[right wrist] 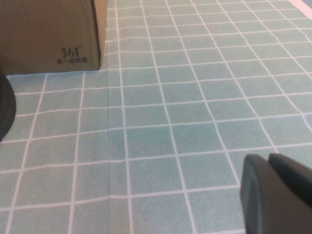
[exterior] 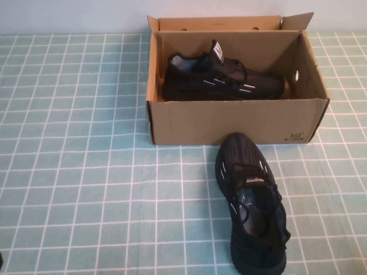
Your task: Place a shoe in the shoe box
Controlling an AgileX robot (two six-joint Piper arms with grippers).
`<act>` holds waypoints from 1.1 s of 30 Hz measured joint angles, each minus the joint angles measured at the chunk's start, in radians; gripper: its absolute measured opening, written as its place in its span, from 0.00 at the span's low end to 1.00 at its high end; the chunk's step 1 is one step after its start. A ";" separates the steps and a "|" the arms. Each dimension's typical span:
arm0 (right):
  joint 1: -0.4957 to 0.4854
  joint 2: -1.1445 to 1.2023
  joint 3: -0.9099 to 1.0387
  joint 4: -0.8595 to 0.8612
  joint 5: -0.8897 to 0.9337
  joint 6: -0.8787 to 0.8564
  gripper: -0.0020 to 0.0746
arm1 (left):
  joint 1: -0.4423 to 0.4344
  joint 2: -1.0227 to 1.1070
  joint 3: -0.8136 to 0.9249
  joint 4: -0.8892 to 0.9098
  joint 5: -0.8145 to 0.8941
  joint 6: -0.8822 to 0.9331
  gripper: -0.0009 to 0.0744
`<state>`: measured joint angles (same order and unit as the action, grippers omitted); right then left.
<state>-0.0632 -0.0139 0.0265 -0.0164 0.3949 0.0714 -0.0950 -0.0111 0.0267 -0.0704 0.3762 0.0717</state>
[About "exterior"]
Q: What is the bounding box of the black mesh sneaker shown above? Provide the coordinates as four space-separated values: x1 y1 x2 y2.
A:
162 39 286 101
213 132 292 275

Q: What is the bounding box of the green white checked tablecloth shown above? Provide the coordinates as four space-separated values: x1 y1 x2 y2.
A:
0 30 367 275

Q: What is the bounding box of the brown cardboard shoe box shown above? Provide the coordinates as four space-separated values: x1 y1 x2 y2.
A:
145 11 330 146

